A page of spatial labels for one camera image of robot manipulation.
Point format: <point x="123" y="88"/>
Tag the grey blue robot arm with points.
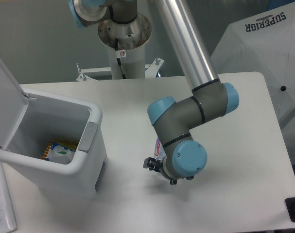
<point x="173" y="120"/>

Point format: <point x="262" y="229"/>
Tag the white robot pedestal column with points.
<point x="125" y="45"/>

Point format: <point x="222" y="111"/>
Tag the clear plastic water bottle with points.
<point x="159" y="152"/>

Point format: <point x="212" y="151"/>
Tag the white open trash can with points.
<point x="31" y="119"/>

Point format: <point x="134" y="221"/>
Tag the colourful snack wrapper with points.
<point x="72" y="145"/>

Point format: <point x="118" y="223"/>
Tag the white plastic bag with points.
<point x="60" y="154"/>

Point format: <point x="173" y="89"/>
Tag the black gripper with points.
<point x="159" y="166"/>

